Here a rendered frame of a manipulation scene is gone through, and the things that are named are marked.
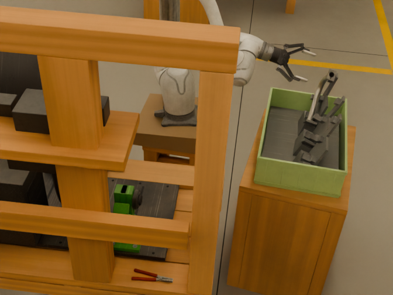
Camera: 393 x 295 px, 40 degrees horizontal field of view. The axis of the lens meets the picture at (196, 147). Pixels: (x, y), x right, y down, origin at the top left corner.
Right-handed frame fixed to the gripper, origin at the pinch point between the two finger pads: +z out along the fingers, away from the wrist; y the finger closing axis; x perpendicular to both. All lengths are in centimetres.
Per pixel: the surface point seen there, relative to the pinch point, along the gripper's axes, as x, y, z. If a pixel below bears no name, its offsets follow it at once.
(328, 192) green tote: -9, -57, 25
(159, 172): -9, -74, -53
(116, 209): -57, -93, -66
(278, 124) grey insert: 24.5, -27.8, -0.9
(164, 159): 21, -66, -53
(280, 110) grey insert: 33.7, -18.2, -0.2
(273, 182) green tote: -4, -60, 0
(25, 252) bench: -38, -121, -94
